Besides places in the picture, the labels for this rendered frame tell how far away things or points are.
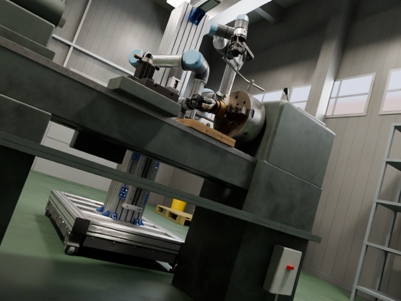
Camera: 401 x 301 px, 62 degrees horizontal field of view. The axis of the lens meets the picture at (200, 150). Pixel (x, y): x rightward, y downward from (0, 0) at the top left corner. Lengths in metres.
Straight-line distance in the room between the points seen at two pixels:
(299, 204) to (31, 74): 1.61
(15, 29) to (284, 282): 1.81
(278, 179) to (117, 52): 8.39
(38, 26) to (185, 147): 0.78
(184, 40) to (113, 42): 7.24
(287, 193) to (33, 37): 1.52
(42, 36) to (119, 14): 8.83
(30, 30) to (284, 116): 1.33
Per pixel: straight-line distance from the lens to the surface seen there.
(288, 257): 2.07
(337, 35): 6.85
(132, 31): 10.26
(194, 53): 2.15
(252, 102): 1.92
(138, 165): 2.50
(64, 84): 1.38
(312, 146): 2.21
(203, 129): 1.64
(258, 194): 1.88
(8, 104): 1.31
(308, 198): 2.24
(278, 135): 1.96
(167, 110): 1.47
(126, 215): 2.62
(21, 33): 1.48
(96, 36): 9.91
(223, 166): 1.75
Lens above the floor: 0.55
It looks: 8 degrees up
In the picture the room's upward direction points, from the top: 18 degrees clockwise
